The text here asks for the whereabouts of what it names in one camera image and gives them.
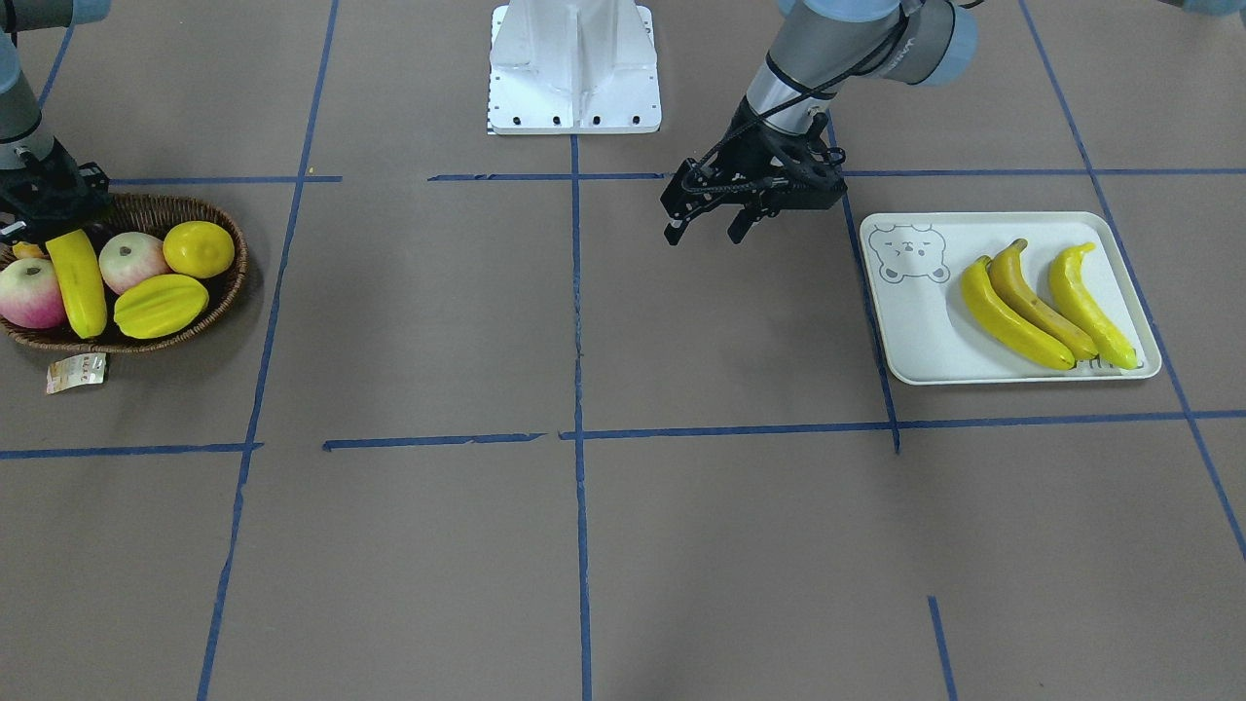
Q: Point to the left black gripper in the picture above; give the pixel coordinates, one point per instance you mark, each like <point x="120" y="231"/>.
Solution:
<point x="748" y="146"/>

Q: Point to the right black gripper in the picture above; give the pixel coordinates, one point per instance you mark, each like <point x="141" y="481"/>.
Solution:
<point x="41" y="187"/>

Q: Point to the yellow banana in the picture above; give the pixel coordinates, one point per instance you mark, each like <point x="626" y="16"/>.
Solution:
<point x="1007" y="326"/>
<point x="1074" y="300"/>
<point x="80" y="283"/>
<point x="1008" y="281"/>

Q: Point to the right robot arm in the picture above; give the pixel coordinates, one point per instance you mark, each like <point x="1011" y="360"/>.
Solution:
<point x="22" y="118"/>

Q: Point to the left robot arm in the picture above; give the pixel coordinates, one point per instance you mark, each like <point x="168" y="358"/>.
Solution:
<point x="822" y="44"/>

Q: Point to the wicker fruit basket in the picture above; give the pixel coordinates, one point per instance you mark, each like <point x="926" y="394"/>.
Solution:
<point x="152" y="214"/>

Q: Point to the basket paper tag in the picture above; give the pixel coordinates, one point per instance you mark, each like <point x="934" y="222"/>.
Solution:
<point x="79" y="370"/>

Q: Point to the pink apple back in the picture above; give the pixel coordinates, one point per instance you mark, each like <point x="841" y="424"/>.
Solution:
<point x="130" y="258"/>

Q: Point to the pink apple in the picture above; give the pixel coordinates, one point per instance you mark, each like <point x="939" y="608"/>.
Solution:
<point x="30" y="296"/>
<point x="130" y="258"/>

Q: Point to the pink apple front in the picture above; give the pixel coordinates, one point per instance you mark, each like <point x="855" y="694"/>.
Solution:
<point x="30" y="296"/>

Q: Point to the yellow star fruit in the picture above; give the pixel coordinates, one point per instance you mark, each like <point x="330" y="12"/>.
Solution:
<point x="160" y="306"/>

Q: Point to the yellow lemon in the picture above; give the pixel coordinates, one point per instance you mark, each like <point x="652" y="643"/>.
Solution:
<point x="199" y="249"/>

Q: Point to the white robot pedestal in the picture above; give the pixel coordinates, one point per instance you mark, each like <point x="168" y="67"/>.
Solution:
<point x="573" y="67"/>

